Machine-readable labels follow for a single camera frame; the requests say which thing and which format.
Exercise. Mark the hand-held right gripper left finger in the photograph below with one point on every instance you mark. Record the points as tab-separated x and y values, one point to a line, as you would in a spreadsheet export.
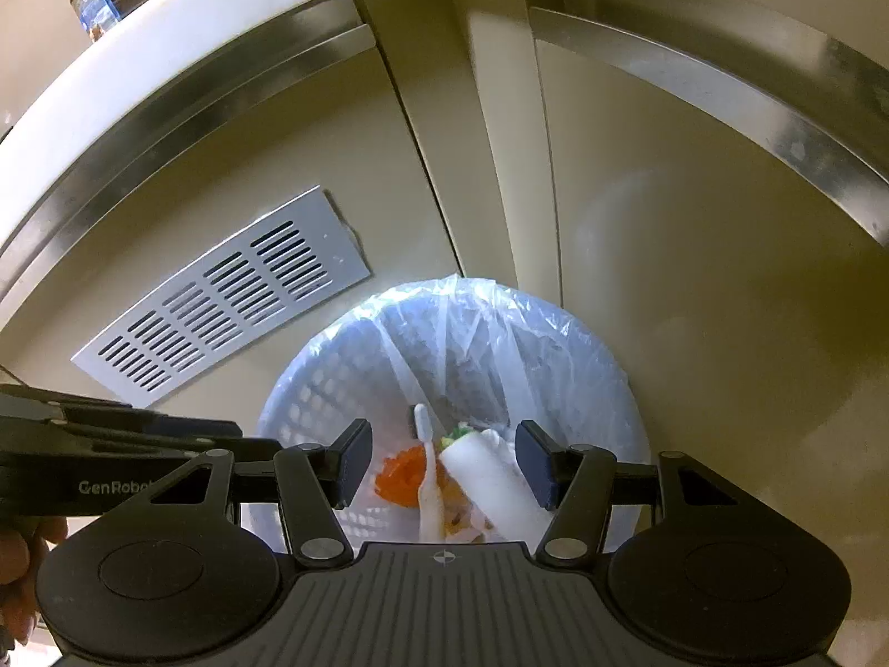
355	462

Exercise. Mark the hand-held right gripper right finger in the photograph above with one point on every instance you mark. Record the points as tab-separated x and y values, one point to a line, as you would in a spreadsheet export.
535	465

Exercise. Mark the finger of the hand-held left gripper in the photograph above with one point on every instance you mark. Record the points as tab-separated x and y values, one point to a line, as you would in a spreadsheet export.
208	434

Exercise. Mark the orange mesh net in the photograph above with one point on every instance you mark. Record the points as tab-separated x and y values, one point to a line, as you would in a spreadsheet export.
403	476

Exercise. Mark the white tube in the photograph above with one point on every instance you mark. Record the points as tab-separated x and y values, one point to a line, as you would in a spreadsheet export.
486	479

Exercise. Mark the white toothbrush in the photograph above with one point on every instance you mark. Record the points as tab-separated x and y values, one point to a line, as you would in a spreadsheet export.
429	472

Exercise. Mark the blue lined trash bin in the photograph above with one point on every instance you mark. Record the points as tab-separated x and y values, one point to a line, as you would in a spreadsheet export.
472	361

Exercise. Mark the person's left hand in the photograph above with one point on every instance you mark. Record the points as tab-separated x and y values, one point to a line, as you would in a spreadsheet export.
14	556

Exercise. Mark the grey cabinet vent grille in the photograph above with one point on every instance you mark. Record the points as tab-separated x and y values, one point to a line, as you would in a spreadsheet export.
222	292

